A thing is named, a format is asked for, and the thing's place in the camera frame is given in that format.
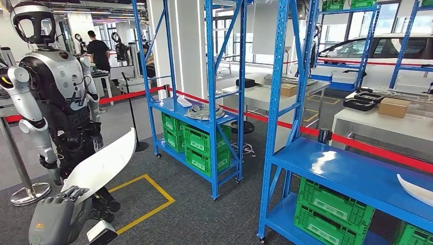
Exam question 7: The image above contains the black pole stand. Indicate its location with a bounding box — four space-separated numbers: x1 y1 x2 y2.
121 71 150 153

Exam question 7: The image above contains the blue steel shelf rack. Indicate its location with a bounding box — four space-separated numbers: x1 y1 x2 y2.
131 0 254 201
314 0 381 91
389 0 433 89
256 0 433 245

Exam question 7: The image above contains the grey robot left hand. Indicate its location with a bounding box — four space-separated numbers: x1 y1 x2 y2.
29 186 92 245

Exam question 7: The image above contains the person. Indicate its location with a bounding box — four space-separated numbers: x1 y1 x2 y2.
86 30 111 72

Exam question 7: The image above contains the black round stool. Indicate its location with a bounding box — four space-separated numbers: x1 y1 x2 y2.
230 120 257 159

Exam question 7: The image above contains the red barrier belt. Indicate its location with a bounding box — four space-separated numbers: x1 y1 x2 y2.
5 86 166 124
332 133 433 175
169 88 319 138

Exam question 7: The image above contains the small white curved part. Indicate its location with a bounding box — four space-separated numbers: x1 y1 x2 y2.
396 174 433 208
176 95 194 108

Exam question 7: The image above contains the large silver black humanoid robot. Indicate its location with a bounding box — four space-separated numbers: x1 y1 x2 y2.
0 0 122 224

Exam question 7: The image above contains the white car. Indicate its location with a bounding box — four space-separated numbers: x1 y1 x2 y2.
318 33 433 89

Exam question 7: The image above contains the chrome stanchion post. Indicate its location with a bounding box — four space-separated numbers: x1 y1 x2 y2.
0 115 52 207

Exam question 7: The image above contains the brown cardboard box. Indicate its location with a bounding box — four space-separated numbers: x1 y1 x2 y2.
378 97 412 119
280 83 299 99

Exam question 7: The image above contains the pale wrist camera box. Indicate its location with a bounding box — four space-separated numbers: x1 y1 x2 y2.
86 220 118 245

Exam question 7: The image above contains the black case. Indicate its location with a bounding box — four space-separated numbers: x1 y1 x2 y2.
235 78 257 89

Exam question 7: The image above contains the black plastic tray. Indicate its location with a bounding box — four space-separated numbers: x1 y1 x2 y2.
353 91 386 104
343 98 376 112

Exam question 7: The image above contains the round metal casting part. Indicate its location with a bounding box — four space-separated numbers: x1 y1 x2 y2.
185 103 226 121

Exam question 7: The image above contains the long white curved panel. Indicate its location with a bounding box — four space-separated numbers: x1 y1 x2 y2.
61 127 137 205

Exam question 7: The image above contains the stainless steel table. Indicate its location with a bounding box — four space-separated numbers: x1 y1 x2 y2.
221 72 331 129

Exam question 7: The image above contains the white table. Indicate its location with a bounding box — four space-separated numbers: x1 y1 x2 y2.
329 106 433 155

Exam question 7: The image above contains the white black humanoid robot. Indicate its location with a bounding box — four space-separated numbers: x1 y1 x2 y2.
111 32 130 67
308 22 323 75
74 33 89 56

